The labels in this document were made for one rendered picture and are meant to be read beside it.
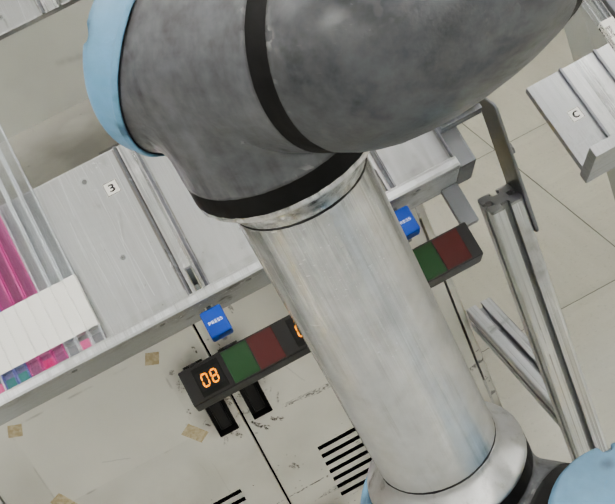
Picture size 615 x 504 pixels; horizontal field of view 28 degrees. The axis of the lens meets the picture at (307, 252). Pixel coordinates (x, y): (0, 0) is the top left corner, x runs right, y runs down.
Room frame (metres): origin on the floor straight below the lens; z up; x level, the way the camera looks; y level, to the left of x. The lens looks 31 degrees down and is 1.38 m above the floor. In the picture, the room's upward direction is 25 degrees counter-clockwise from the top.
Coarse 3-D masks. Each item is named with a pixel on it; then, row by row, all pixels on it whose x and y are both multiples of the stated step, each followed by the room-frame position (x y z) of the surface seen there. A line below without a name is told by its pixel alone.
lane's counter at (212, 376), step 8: (216, 360) 1.08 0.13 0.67; (200, 368) 1.08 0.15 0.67; (208, 368) 1.08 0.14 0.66; (216, 368) 1.07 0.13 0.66; (200, 376) 1.07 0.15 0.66; (208, 376) 1.07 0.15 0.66; (216, 376) 1.07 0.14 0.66; (224, 376) 1.07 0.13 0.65; (200, 384) 1.07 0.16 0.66; (208, 384) 1.07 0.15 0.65; (216, 384) 1.06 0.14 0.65; (224, 384) 1.06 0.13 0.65; (208, 392) 1.06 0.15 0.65
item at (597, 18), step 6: (588, 0) 1.05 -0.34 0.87; (594, 0) 1.05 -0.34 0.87; (600, 0) 1.05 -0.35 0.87; (588, 6) 1.05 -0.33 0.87; (594, 6) 1.05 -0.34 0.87; (600, 6) 1.05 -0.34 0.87; (588, 12) 1.05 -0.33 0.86; (594, 12) 1.04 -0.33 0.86; (600, 12) 1.04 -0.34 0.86; (606, 12) 1.04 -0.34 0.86; (594, 18) 1.04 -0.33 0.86; (600, 18) 1.04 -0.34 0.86; (606, 18) 1.04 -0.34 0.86
